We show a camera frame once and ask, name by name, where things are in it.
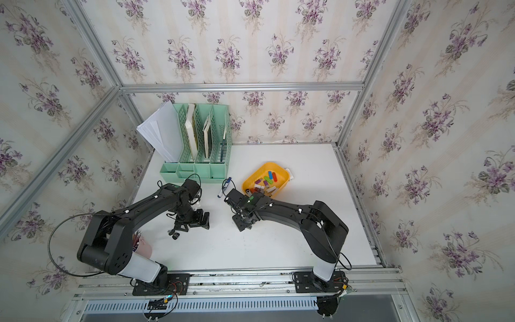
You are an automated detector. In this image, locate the aluminium front rail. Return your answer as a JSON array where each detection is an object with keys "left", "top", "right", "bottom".
[{"left": 72, "top": 266, "right": 408, "bottom": 301}]

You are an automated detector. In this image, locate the dark pen in organizer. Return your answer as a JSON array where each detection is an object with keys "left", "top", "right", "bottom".
[{"left": 220, "top": 126, "right": 227, "bottom": 162}]

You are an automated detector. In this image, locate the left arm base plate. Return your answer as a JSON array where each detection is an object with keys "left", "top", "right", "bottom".
[{"left": 132, "top": 273, "right": 191, "bottom": 297}]

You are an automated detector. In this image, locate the white book in organizer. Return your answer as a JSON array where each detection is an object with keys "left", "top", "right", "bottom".
[{"left": 185, "top": 103, "right": 198, "bottom": 161}]

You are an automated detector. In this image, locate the white paper stack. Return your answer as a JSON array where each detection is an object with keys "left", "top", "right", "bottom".
[{"left": 136, "top": 102, "right": 183, "bottom": 163}]

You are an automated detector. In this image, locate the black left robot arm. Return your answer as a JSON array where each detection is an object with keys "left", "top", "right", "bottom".
[{"left": 76, "top": 178, "right": 209, "bottom": 289}]

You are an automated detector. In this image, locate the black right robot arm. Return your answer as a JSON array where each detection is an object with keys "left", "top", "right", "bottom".
[{"left": 224, "top": 189, "right": 350, "bottom": 283}]

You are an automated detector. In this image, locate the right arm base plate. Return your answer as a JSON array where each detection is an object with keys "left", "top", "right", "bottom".
[{"left": 292, "top": 270, "right": 349, "bottom": 293}]

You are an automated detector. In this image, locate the green desk file organizer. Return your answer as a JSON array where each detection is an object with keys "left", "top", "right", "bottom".
[{"left": 160, "top": 103, "right": 233, "bottom": 184}]

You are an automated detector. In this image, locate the beige notebook in organizer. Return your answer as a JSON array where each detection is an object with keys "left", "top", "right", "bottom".
[{"left": 203, "top": 116, "right": 212, "bottom": 159}]

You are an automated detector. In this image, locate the white small device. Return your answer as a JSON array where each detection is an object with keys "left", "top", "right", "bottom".
[{"left": 285, "top": 169, "right": 295, "bottom": 181}]

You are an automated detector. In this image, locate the blue white marker pen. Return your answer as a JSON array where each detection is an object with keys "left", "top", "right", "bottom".
[{"left": 217, "top": 177, "right": 232, "bottom": 198}]

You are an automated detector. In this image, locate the small black usb pair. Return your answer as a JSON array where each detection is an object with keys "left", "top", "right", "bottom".
[{"left": 168, "top": 230, "right": 180, "bottom": 240}]

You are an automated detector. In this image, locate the yellow plastic storage box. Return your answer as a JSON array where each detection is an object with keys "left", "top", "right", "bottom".
[{"left": 241, "top": 162, "right": 294, "bottom": 197}]

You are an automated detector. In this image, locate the pink pen cup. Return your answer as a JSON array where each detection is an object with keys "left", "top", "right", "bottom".
[{"left": 132, "top": 232, "right": 152, "bottom": 258}]

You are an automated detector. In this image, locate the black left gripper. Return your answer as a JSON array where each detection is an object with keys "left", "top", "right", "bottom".
[{"left": 173, "top": 204, "right": 212, "bottom": 232}]

